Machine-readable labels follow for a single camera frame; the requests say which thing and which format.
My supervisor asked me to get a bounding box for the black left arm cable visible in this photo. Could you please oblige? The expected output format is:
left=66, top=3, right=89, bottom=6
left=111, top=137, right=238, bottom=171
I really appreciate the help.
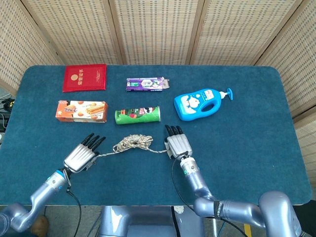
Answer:
left=63, top=169, right=82, bottom=237

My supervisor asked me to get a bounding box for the black cable bundle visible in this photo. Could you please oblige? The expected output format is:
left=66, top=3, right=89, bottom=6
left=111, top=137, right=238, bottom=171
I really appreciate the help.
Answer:
left=0, top=97, right=16, bottom=132

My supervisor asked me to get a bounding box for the blue-grey robot torso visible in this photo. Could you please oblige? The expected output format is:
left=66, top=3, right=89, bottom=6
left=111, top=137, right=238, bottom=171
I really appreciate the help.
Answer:
left=98, top=205, right=205, bottom=237

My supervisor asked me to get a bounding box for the green chips can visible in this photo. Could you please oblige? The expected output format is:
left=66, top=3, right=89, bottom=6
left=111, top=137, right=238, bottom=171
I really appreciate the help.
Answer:
left=114, top=106, right=162, bottom=125

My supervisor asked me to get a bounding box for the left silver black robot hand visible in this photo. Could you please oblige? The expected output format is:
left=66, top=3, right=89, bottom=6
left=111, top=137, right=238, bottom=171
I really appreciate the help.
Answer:
left=63, top=133, right=107, bottom=173

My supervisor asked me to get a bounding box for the red certificate book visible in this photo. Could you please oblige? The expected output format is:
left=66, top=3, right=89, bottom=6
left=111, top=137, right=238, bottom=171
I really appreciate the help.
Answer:
left=62, top=63, right=108, bottom=93

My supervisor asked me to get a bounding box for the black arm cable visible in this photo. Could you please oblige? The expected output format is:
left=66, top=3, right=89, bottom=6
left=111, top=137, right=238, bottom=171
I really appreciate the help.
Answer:
left=63, top=169, right=82, bottom=237
left=171, top=153, right=248, bottom=237

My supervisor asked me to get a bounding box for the woven folding screen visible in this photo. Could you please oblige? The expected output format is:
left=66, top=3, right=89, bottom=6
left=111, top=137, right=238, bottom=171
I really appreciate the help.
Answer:
left=0, top=0, right=316, bottom=163

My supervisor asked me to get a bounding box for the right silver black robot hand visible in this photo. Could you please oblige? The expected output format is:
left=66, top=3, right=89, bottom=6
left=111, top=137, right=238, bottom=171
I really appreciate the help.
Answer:
left=163, top=124, right=194, bottom=160

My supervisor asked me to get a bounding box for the blue pump bottle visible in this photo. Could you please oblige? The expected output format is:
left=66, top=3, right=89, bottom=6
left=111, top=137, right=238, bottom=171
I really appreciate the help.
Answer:
left=173, top=87, right=234, bottom=121

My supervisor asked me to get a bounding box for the brown shoe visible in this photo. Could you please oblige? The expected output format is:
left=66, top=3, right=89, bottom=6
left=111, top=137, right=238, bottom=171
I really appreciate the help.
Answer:
left=31, top=215, right=49, bottom=235

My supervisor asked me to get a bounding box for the orange biscuit roll box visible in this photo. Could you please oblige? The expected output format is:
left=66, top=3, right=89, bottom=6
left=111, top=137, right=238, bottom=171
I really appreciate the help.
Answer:
left=55, top=100, right=109, bottom=123

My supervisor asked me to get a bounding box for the purple toothpaste box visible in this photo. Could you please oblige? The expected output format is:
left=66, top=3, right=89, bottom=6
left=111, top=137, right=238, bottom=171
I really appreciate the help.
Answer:
left=125, top=77, right=170, bottom=92

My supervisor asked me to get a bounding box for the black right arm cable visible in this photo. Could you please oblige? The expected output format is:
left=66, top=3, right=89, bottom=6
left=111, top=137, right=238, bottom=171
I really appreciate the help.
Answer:
left=171, top=153, right=248, bottom=237

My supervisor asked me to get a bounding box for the beige braided rope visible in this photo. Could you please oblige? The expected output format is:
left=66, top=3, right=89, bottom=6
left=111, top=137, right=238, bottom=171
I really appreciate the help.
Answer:
left=97, top=134, right=169, bottom=158

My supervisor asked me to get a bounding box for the blue carpet table mat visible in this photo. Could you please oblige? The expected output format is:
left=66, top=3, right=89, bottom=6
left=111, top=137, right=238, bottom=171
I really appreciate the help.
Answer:
left=0, top=64, right=313, bottom=207

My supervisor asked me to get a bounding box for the metal table leg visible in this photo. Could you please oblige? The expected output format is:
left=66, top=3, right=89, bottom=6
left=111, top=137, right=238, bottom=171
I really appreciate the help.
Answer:
left=211, top=217, right=219, bottom=237

